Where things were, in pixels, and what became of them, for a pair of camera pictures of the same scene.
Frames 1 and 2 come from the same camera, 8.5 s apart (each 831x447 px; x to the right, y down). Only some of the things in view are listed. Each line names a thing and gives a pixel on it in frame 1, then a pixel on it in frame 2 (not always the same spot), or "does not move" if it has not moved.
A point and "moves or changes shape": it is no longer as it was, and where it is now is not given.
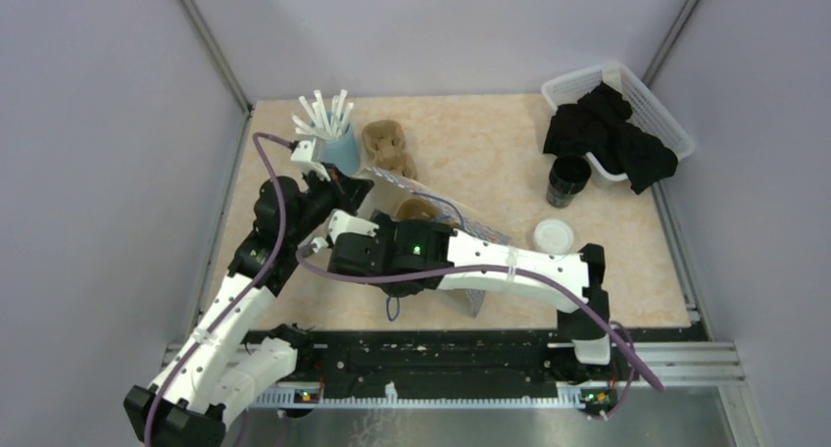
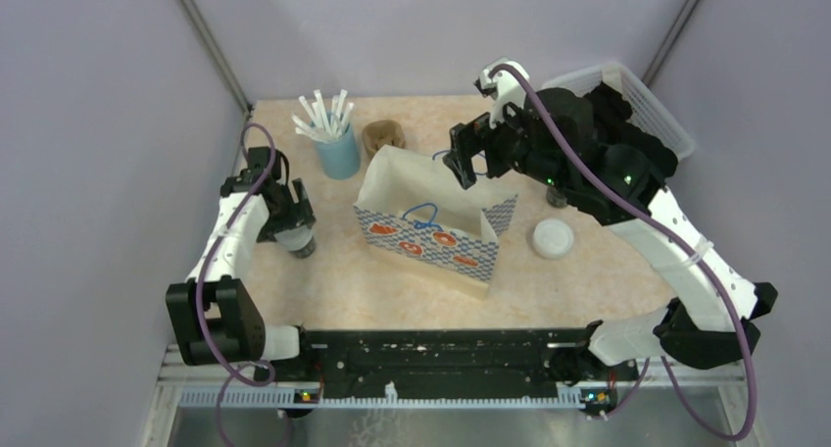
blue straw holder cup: (343, 153) does not move
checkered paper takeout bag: (386, 190) moves or changes shape
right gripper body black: (387, 230) → (509, 146)
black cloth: (597, 126) does not move
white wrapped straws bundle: (320, 123) does not move
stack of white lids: (554, 236) does not move
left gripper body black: (319, 200) → (287, 215)
